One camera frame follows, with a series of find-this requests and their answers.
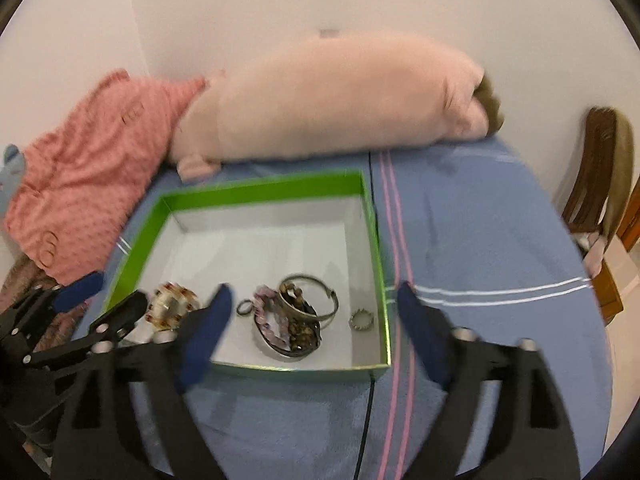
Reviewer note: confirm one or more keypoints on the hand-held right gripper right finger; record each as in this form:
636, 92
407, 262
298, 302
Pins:
425, 340

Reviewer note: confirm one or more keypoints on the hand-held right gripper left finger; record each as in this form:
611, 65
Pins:
205, 340

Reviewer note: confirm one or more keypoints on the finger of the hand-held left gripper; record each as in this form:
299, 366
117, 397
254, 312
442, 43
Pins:
77, 290
122, 315

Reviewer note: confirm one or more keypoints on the green and white cardboard box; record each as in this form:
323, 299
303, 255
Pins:
260, 240

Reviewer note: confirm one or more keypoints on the brown fuzzy blanket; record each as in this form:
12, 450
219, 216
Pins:
20, 280

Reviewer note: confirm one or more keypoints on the silver metal bangle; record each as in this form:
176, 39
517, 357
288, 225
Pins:
300, 276

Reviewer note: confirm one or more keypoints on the blue striped bed sheet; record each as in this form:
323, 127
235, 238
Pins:
475, 235

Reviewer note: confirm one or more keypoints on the blue plush toy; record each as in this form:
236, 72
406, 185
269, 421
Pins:
10, 180

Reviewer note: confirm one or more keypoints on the pink dotted blanket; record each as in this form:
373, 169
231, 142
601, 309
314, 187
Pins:
100, 160

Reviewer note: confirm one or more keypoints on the wooden chair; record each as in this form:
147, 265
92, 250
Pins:
595, 160

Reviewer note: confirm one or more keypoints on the pink plush pig pillow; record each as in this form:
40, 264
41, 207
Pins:
325, 100

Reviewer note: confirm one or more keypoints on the beige cloth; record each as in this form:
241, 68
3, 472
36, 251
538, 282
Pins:
622, 160

